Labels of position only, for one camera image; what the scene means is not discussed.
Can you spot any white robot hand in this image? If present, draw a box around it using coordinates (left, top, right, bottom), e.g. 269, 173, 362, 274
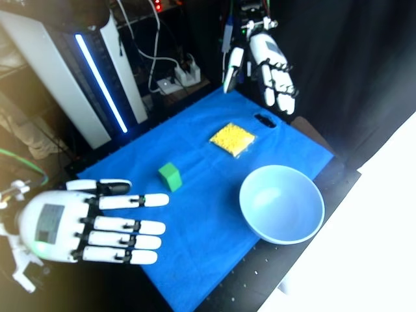
222, 32, 300, 115
18, 178, 170, 266

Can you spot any green block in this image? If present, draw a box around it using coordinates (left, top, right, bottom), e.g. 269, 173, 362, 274
158, 162, 183, 192

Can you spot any white dongle with blue plug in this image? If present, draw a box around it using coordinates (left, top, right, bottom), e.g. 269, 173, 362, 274
221, 18, 233, 53

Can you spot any white power strip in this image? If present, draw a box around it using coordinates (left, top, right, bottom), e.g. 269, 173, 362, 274
174, 53, 201, 84

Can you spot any black curtain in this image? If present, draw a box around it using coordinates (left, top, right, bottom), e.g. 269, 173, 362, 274
276, 0, 416, 170

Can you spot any brown cardboard piece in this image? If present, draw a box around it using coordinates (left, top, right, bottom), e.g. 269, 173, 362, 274
290, 116, 336, 155

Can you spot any white adapter box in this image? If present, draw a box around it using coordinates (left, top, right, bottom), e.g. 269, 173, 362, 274
155, 77, 185, 95

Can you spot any white tower with light strip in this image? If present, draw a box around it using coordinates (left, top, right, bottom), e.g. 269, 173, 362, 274
0, 9, 149, 150

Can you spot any blue mat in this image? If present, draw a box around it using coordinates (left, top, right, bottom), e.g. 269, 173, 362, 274
77, 87, 335, 312

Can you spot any light blue bowl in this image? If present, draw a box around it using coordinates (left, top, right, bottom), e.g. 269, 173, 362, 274
239, 164, 326, 245

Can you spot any white board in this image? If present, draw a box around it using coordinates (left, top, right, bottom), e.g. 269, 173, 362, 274
258, 110, 416, 312

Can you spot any green cable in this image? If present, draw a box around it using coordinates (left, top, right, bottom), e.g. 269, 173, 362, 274
0, 148, 50, 187

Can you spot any white cable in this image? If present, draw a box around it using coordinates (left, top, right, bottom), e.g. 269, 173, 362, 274
115, 0, 179, 94

